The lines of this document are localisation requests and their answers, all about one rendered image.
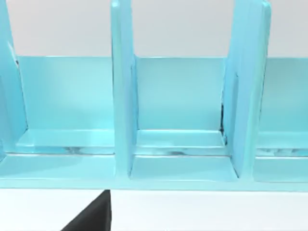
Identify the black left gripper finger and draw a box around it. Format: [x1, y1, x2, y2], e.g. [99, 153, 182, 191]
[60, 189, 113, 231]

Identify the light blue rack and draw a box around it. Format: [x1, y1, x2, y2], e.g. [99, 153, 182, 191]
[0, 0, 308, 193]

